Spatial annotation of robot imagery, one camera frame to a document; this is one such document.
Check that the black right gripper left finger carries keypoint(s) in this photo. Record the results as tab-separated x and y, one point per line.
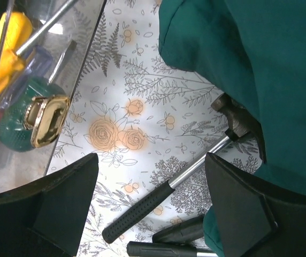
47	216

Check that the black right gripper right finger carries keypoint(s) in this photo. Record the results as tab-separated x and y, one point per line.
255	217

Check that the green stubby screwdriver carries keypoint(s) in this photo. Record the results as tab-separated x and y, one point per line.
12	132

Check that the blue red screwdriver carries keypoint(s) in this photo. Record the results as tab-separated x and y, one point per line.
38	62

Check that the yellow black screwdriver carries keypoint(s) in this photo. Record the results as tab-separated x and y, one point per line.
18	32

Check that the clear acrylic drawer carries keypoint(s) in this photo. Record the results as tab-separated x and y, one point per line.
68	41

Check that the hammer with black grip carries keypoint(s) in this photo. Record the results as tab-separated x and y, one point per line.
240	123

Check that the black claw hammer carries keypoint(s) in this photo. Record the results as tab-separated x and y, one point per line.
135	248

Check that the gold drawer knob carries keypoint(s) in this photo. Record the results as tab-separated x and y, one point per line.
45	117

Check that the floral table mat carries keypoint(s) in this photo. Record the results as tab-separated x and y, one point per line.
146	115

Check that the dark green drawstring bag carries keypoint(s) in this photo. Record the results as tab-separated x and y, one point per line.
267	41

